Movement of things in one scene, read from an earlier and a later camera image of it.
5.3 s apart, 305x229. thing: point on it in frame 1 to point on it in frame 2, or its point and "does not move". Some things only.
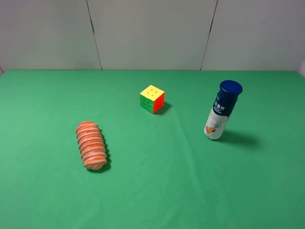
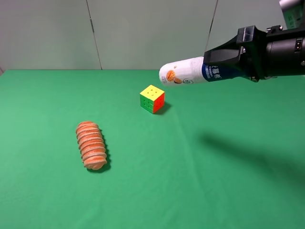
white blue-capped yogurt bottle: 217,120 to 190,71
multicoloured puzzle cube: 152,99 does not move
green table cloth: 162,171 does not move
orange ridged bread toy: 91,145 does not move
